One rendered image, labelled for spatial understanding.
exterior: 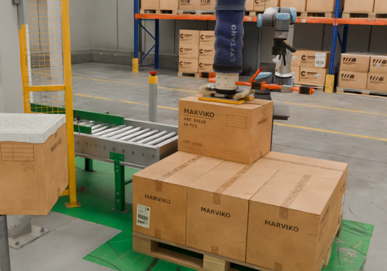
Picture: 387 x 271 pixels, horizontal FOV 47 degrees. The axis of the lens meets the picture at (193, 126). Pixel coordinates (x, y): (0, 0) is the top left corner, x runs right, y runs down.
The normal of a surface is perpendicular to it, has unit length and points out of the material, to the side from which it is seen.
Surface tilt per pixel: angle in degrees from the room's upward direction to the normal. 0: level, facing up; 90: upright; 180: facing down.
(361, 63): 92
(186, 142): 90
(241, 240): 90
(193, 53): 92
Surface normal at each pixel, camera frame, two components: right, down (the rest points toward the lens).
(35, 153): 0.02, 0.24
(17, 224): 0.89, 0.13
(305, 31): -0.51, 0.19
